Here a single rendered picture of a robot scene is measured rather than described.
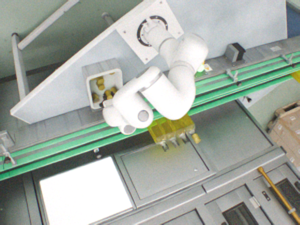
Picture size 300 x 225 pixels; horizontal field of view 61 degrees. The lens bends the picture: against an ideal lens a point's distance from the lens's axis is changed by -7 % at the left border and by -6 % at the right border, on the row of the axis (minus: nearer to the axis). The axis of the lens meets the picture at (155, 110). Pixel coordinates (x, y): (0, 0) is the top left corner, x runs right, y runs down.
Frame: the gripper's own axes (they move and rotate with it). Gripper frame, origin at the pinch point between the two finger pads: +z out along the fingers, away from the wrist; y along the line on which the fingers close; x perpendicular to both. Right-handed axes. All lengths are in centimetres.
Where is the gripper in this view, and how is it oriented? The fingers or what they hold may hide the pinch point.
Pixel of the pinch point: (109, 96)
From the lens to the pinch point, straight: 137.2
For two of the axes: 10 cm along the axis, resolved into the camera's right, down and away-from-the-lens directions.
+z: -4.3, -5.1, 7.5
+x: -0.4, -8.2, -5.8
